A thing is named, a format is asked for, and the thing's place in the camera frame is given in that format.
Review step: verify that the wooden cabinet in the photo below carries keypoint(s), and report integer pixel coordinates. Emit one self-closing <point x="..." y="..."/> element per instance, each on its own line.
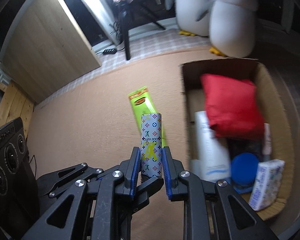
<point x="46" y="49"/>

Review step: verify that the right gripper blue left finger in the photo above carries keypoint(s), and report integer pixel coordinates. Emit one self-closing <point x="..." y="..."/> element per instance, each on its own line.
<point x="81" y="202"/>

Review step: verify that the black power strip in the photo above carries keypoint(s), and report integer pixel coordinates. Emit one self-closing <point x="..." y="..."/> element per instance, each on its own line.
<point x="111" y="51"/>

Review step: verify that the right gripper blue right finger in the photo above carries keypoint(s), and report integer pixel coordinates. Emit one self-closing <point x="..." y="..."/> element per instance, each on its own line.
<point x="211" y="210"/>

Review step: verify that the blue round container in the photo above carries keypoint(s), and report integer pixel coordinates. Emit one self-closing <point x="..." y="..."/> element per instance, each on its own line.
<point x="244" y="169"/>

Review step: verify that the white bottle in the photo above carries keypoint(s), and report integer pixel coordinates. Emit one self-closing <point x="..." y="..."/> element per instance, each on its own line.
<point x="211" y="157"/>

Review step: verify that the small penguin plush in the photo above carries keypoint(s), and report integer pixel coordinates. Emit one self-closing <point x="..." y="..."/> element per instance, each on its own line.
<point x="232" y="26"/>

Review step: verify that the red cloth bag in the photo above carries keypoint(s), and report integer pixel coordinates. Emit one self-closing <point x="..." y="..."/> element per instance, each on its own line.
<point x="231" y="107"/>

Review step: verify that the black speaker device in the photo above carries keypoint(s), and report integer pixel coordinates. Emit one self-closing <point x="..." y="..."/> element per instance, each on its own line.
<point x="19" y="202"/>

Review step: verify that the white tissue pack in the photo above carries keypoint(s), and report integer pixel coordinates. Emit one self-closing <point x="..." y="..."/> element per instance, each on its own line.
<point x="267" y="184"/>

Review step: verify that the black tripod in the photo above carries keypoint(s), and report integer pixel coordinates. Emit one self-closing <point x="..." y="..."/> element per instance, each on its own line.
<point x="126" y="10"/>

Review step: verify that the white patterned slim box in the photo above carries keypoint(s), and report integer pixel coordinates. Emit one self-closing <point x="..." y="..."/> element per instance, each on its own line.
<point x="151" y="146"/>

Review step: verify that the large penguin plush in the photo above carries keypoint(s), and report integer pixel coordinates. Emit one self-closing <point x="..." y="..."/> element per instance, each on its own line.
<point x="186" y="13"/>

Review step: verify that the green tube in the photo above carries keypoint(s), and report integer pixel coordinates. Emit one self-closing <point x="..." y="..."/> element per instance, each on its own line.
<point x="142" y="104"/>

